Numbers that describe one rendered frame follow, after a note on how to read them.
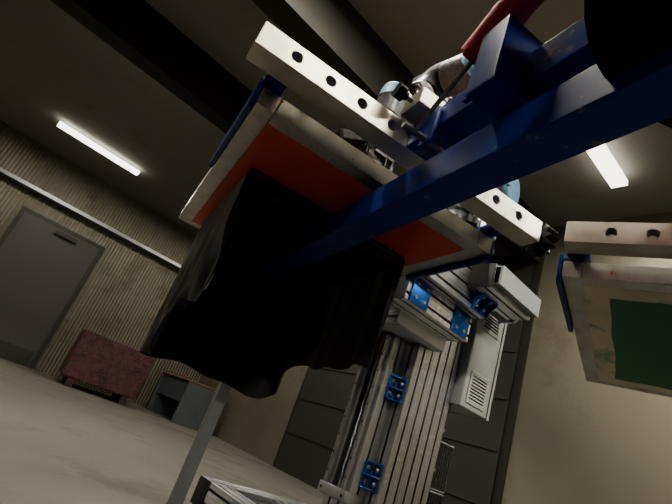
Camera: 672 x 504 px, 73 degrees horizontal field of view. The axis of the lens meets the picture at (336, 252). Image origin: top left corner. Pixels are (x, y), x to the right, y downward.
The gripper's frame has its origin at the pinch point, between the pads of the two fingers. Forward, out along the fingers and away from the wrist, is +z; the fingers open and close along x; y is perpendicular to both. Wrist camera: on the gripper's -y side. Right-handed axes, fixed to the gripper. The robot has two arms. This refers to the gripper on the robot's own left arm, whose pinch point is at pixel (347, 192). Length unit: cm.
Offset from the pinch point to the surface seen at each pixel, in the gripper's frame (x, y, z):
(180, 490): 75, 12, 82
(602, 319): -22, 65, 5
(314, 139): -18.8, -16.9, 5.5
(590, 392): 150, 315, -55
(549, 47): -57, -3, 0
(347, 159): -18.9, -9.5, 5.2
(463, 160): -45.6, -2.9, 13.3
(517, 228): -26.6, 28.1, 1.3
